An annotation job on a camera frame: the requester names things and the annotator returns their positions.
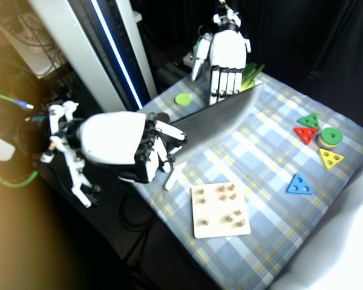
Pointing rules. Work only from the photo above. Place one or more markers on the yellow triangle block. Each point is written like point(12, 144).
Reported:
point(329, 158)

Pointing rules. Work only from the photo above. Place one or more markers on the red triangle block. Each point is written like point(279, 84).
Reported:
point(305, 134)

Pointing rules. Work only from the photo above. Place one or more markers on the black curtain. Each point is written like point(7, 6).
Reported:
point(305, 45)

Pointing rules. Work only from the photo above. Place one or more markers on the blue plaid tablecloth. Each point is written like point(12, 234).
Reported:
point(260, 181)

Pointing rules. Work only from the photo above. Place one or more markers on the white and black hand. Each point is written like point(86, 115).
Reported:
point(227, 48)
point(112, 136)

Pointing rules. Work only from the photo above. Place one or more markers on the green round disc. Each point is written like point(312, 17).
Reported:
point(183, 99)

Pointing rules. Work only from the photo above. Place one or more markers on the white column with black strip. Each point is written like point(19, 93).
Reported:
point(72, 45)

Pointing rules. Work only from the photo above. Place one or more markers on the blue triangle block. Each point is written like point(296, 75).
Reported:
point(299, 185)

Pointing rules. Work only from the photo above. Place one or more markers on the white pointed plastic piece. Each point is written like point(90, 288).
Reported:
point(175, 176)

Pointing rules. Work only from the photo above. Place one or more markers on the green toy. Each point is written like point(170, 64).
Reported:
point(251, 75)

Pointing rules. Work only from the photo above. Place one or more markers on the brown round disc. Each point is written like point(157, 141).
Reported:
point(162, 117)

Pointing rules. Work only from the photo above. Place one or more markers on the wooden peg board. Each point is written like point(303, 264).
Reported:
point(219, 217)

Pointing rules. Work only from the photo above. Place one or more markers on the green triangle block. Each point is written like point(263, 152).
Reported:
point(310, 121)

